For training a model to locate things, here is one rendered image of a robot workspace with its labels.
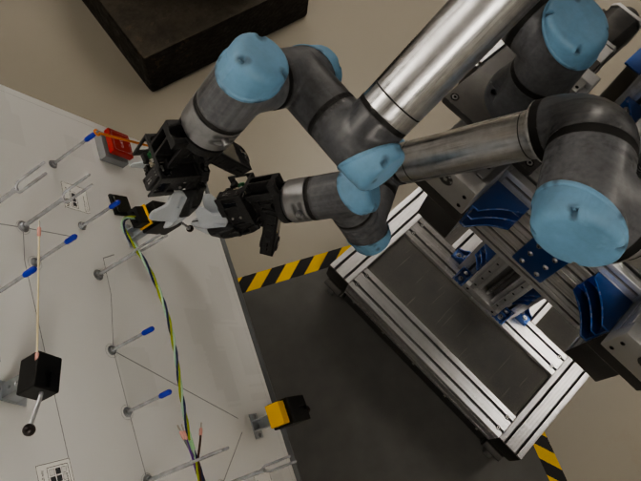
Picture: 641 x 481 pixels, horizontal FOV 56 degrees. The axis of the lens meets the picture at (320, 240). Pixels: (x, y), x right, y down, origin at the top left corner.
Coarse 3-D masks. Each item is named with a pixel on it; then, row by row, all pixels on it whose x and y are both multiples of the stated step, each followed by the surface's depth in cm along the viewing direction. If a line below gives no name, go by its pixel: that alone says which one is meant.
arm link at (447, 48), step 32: (448, 0) 68; (480, 0) 65; (512, 0) 64; (448, 32) 66; (480, 32) 66; (416, 64) 68; (448, 64) 68; (352, 96) 75; (384, 96) 70; (416, 96) 69; (320, 128) 74; (352, 128) 72; (384, 128) 71; (352, 160) 73; (384, 160) 72
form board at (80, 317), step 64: (0, 128) 90; (64, 128) 103; (0, 192) 85; (128, 192) 110; (0, 256) 80; (64, 256) 89; (192, 256) 118; (0, 320) 75; (64, 320) 84; (128, 320) 95; (192, 320) 109; (64, 384) 79; (128, 384) 89; (192, 384) 101; (256, 384) 117; (0, 448) 68; (64, 448) 75; (128, 448) 83; (256, 448) 108
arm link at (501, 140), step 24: (552, 96) 85; (576, 96) 81; (600, 96) 80; (504, 120) 90; (528, 120) 85; (552, 120) 81; (576, 120) 77; (600, 120) 76; (624, 120) 76; (408, 144) 103; (432, 144) 99; (456, 144) 95; (480, 144) 92; (504, 144) 89; (528, 144) 86; (408, 168) 103; (432, 168) 100; (456, 168) 97; (480, 168) 96
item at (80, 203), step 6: (60, 180) 96; (66, 186) 97; (72, 192) 97; (84, 192) 100; (66, 198) 95; (78, 198) 98; (84, 198) 99; (66, 204) 95; (72, 204) 96; (78, 204) 97; (84, 204) 98; (78, 210) 97; (84, 210) 98
